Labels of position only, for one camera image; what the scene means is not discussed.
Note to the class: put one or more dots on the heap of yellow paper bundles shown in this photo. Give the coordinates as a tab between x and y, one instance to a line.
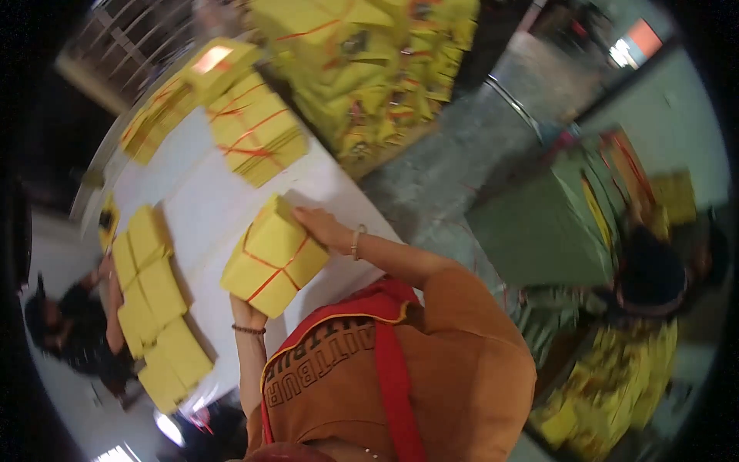
369	75

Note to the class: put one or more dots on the flat tied yellow paper stack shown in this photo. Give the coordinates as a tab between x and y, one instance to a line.
156	121

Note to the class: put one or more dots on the person's right fingers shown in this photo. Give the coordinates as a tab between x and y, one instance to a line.
305	216

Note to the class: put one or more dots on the tall tied yellow paper stack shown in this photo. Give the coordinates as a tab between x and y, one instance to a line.
260	130

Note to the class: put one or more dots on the heap of loose yellow papers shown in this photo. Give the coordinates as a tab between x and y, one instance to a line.
612	387

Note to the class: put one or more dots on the person's body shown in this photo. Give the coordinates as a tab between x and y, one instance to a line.
404	375

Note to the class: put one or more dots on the person's left hand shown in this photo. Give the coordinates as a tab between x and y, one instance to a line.
247	315

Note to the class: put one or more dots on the row of untied yellow packets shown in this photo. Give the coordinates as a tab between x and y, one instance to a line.
156	312

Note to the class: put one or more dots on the window grille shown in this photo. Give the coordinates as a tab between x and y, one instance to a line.
127	40

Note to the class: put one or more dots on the small yellow black printed packet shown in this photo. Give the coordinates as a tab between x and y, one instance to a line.
107	222

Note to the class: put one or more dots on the person's right hand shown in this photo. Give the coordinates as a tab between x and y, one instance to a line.
326	230

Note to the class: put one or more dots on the green table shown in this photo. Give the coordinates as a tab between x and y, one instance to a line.
542	225

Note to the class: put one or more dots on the yellow box with orange label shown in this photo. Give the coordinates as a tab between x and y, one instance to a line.
222	66

